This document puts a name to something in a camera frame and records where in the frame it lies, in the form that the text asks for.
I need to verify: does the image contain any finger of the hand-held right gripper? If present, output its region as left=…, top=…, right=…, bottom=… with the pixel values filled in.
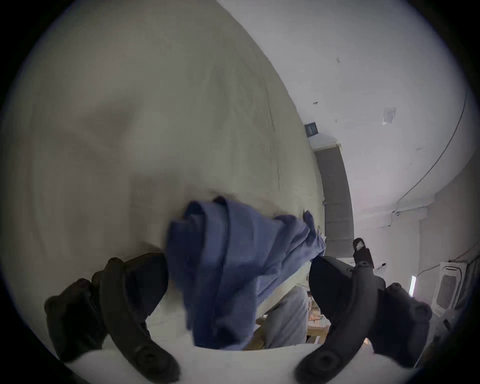
left=353, top=237, right=374, bottom=269

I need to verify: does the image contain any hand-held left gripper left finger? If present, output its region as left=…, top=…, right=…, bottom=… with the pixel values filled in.
left=44, top=253, right=181, bottom=384

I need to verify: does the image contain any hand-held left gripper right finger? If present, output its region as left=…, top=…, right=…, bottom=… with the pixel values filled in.
left=294, top=256, right=433, bottom=383

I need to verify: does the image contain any blue shirt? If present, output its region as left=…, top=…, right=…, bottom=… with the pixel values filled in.
left=165, top=196, right=327, bottom=351

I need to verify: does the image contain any grey padded headboard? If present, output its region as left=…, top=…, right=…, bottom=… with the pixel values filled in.
left=313, top=144, right=355, bottom=259

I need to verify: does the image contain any bed with beige sheet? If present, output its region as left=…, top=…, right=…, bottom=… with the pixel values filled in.
left=1, top=0, right=326, bottom=319

